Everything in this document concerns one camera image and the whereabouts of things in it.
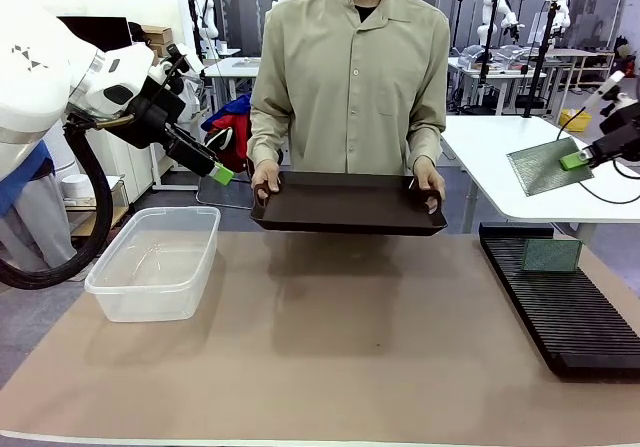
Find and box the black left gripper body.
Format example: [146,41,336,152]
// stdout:
[119,86,189,151]

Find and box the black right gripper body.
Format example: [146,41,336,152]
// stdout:
[598,108,640,162]

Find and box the green PCB board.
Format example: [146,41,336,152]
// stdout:
[521,238,585,273]
[506,136,595,198]

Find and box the dark brown serving tray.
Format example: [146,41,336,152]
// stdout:
[248,170,449,237]

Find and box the person's right forearm beige sleeve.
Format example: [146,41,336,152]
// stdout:
[247,111,294,173]

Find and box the person's left forearm beige sleeve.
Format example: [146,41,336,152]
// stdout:
[407,111,449,171]

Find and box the person's right hand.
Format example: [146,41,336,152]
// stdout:
[252,162,282,192]

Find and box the person's left hand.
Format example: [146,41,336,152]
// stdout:
[414,160,447,214]

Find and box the yellow plastic basket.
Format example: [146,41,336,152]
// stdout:
[558,109,593,133]

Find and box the chair with white garment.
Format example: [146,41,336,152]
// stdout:
[177,71,214,136]

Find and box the red and blue jacket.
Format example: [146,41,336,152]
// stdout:
[201,94,253,173]

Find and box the white cabinet wooden top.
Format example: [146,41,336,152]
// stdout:
[97,129,174,203]

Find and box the white background table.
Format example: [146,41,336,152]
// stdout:
[203,56,261,113]
[442,55,549,116]

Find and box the cardboard box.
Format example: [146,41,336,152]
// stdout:
[141,25,174,46]

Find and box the large white table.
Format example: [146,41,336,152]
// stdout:
[442,115,640,248]

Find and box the wooden shelf unit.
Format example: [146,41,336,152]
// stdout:
[544,49,616,93]

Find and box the small white cylinder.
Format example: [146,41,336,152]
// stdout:
[61,174,87,201]

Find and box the black computer monitor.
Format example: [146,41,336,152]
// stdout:
[57,15,134,51]

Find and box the black tripod stand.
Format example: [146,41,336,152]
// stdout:
[522,1,561,118]

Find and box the black pole stand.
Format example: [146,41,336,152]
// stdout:
[478,0,501,113]

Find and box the clear plastic storage box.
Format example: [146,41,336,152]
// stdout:
[83,205,222,323]

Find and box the black slotted PCB rack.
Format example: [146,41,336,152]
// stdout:
[478,220,640,381]

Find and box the grey fabric cover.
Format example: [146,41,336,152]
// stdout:
[0,171,76,273]

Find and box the person's torso beige shirt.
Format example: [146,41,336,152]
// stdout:
[247,0,451,178]

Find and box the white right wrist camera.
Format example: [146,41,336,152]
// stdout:
[582,70,639,118]

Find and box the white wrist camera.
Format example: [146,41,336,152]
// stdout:
[582,70,639,118]
[147,42,206,88]

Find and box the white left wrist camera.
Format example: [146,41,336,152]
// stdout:
[147,42,206,88]

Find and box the black left arm cable sleeve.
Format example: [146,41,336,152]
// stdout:
[0,111,115,291]

